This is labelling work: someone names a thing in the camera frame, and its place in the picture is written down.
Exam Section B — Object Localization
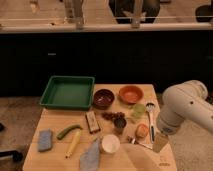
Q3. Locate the silver fork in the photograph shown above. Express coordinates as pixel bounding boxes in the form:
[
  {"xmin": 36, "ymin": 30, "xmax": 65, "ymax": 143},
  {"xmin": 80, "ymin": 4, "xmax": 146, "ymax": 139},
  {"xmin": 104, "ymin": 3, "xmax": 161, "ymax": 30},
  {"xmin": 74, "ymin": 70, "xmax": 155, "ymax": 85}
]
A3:
[{"xmin": 127, "ymin": 136, "xmax": 152, "ymax": 150}]

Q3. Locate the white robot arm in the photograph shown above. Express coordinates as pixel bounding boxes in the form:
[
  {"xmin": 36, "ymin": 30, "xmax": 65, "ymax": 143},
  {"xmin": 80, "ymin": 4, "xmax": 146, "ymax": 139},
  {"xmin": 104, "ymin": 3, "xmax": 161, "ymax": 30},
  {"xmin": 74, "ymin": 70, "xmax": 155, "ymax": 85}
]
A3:
[{"xmin": 153, "ymin": 80, "xmax": 213, "ymax": 153}]

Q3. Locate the orange bowl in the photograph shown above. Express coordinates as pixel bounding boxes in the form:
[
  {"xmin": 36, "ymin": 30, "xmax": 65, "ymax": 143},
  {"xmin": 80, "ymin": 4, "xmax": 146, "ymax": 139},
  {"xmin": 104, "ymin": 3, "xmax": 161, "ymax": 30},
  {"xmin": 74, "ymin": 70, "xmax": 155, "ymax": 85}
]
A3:
[{"xmin": 119, "ymin": 85, "xmax": 143, "ymax": 104}]

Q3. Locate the dark red bowl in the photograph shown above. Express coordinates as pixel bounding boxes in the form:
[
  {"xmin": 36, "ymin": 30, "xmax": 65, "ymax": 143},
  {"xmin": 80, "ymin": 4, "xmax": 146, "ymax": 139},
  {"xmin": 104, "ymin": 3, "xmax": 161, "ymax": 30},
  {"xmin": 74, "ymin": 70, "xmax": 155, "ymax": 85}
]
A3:
[{"xmin": 93, "ymin": 89, "xmax": 115, "ymax": 109}]

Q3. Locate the silver spoon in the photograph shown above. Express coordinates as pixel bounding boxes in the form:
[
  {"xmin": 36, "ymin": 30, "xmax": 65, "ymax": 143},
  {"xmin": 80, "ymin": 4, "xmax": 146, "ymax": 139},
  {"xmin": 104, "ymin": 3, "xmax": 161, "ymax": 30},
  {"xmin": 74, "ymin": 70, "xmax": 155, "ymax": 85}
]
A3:
[{"xmin": 146, "ymin": 102, "xmax": 155, "ymax": 142}]

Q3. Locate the light green cup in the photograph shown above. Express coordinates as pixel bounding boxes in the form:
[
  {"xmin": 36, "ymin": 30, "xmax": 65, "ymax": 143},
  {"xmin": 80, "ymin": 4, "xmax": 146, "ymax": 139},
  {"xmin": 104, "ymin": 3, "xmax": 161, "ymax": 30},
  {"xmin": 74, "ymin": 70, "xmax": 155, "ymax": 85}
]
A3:
[{"xmin": 132, "ymin": 104, "xmax": 146, "ymax": 119}]

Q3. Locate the small metal cup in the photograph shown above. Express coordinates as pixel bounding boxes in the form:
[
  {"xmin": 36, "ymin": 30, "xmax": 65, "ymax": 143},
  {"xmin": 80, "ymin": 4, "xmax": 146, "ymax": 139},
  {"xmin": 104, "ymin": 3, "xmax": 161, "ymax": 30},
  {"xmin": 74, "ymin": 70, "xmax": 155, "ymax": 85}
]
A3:
[{"xmin": 114, "ymin": 118, "xmax": 127, "ymax": 134}]

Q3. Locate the white cup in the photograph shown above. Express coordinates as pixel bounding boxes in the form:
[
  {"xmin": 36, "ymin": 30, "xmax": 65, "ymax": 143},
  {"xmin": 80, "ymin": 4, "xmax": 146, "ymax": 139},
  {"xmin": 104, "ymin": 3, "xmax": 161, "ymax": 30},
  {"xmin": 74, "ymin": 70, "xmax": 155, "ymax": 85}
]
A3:
[{"xmin": 100, "ymin": 134, "xmax": 120, "ymax": 154}]

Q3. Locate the bunch of red grapes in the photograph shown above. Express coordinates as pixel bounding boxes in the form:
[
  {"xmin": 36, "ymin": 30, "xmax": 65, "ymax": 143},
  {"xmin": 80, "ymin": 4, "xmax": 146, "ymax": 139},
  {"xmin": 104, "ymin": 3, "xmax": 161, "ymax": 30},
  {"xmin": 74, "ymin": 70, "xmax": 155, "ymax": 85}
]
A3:
[{"xmin": 102, "ymin": 112, "xmax": 125, "ymax": 121}]

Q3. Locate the brown chocolate bar box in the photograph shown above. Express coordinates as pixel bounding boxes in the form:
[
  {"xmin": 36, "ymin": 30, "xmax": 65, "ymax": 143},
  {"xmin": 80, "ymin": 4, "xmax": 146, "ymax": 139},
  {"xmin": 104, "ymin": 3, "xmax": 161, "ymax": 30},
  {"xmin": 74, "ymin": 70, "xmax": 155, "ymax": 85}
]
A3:
[{"xmin": 85, "ymin": 111, "xmax": 100, "ymax": 134}]

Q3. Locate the grey blue cloth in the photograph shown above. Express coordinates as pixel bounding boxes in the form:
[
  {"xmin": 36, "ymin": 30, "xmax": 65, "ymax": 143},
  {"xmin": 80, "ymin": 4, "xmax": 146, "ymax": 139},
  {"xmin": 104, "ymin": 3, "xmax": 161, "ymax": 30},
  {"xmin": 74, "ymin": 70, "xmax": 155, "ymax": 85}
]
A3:
[{"xmin": 80, "ymin": 138, "xmax": 100, "ymax": 171}]

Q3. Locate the green cucumber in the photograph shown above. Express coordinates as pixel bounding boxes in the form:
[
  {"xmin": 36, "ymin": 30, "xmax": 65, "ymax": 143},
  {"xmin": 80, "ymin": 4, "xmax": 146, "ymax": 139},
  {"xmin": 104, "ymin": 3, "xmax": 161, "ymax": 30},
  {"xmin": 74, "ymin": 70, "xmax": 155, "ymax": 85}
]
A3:
[{"xmin": 56, "ymin": 124, "xmax": 83, "ymax": 140}]

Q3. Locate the green plastic tray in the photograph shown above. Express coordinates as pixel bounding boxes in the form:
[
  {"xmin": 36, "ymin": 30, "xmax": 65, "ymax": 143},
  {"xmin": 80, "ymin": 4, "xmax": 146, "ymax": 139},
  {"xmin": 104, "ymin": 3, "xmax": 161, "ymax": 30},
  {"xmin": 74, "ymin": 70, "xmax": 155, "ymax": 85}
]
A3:
[{"xmin": 40, "ymin": 76, "xmax": 95, "ymax": 110}]

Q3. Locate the blue sponge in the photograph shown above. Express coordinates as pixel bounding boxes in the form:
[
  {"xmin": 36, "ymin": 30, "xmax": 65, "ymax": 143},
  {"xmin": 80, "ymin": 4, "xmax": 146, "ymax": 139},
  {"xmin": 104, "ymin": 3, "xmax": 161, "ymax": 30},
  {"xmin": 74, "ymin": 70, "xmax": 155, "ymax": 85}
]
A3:
[{"xmin": 38, "ymin": 129, "xmax": 52, "ymax": 152}]

